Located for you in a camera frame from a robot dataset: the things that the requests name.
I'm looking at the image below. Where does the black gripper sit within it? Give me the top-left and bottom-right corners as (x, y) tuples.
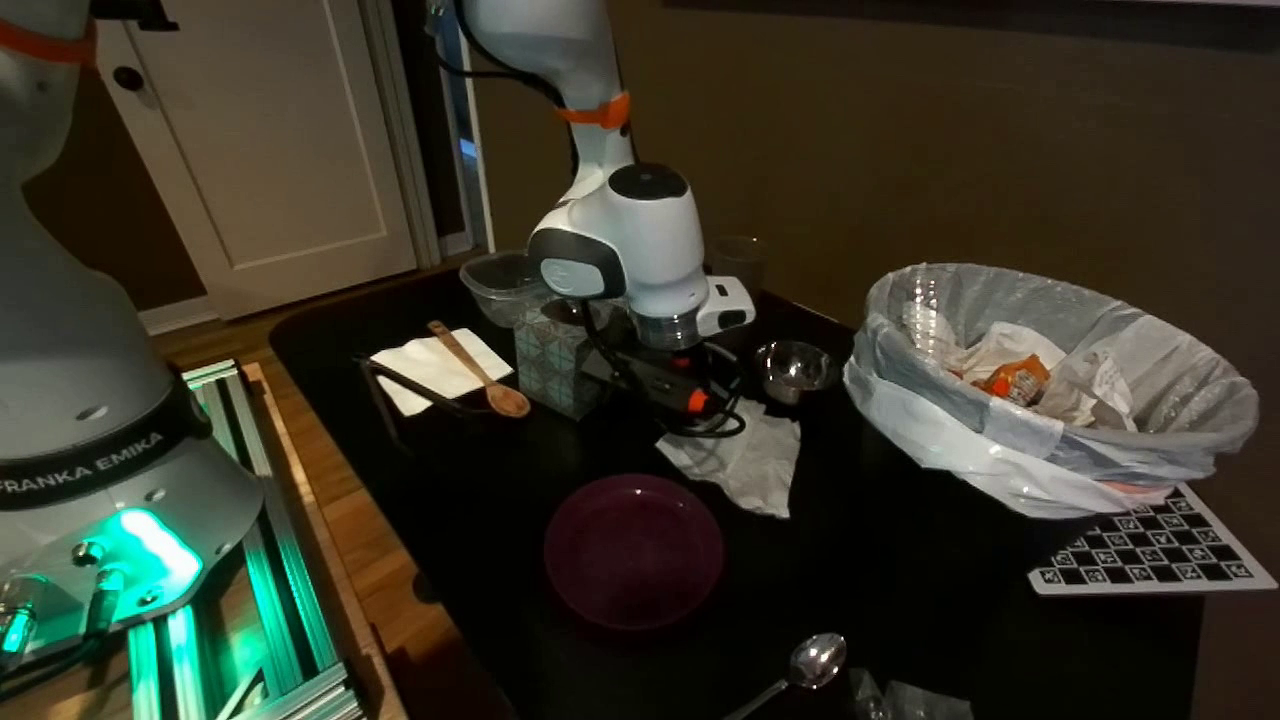
(583, 334), (753, 439)

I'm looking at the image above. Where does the crumpled white napkin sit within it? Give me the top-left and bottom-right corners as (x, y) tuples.
(652, 396), (805, 523)

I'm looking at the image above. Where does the small metal bowl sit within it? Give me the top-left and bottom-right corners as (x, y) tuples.
(753, 336), (839, 408)

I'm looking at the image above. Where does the purple round plate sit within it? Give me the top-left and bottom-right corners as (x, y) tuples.
(542, 474), (728, 637)

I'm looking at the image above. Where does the patterned tissue box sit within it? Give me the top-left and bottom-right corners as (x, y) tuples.
(511, 301), (596, 425)

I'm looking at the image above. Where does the wooden spoon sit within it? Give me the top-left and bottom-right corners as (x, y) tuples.
(426, 315), (537, 425)

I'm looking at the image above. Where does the white trash bag liner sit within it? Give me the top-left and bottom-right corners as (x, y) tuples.
(839, 260), (1264, 523)

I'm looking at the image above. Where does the grey ceramic bowl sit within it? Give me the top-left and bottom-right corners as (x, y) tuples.
(457, 249), (553, 334)

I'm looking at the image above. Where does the metal spoon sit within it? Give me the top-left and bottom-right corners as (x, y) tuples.
(724, 630), (852, 720)

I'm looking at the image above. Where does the flat white paper napkin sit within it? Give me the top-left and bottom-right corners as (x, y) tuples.
(370, 324), (516, 422)

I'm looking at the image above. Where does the thin black stick utensil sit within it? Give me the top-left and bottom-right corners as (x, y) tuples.
(374, 363), (460, 411)

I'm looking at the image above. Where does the crumpled paper trash with orange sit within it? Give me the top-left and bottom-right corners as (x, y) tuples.
(946, 319), (1142, 431)

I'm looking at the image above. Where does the clear plastic wrapper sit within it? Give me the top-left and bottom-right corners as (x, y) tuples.
(852, 674), (975, 720)

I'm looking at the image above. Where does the black white checkerboard card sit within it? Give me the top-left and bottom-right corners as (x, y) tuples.
(1024, 481), (1280, 600)

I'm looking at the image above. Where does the white panel door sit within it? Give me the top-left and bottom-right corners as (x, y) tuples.
(94, 0), (443, 319)

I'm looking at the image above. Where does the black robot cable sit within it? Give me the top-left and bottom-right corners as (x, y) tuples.
(430, 18), (580, 111)

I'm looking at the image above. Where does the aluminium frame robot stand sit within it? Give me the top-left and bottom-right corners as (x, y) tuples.
(0, 356), (370, 720)

